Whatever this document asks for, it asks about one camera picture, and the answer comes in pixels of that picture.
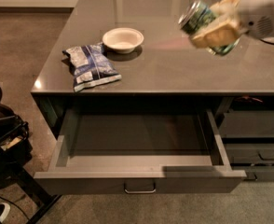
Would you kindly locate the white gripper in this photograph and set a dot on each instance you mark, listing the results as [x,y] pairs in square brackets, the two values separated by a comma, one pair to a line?
[258,11]

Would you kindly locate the green soda can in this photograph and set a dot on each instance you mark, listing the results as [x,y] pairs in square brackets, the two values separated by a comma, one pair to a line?
[199,15]

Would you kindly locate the open grey top drawer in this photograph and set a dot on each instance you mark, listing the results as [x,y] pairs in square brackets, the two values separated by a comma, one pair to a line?
[98,154]

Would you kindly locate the white paper bowl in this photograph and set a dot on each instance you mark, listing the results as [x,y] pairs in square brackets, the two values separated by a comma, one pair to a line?
[123,40]

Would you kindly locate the grey lower side drawers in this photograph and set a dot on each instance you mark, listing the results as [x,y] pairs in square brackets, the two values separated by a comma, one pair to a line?
[249,140]

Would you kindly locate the blue chip bag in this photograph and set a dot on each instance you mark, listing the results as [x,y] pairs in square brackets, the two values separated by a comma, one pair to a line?
[90,67]

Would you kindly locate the metal drawer handle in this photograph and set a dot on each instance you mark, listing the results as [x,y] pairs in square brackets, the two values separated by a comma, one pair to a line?
[140,188]

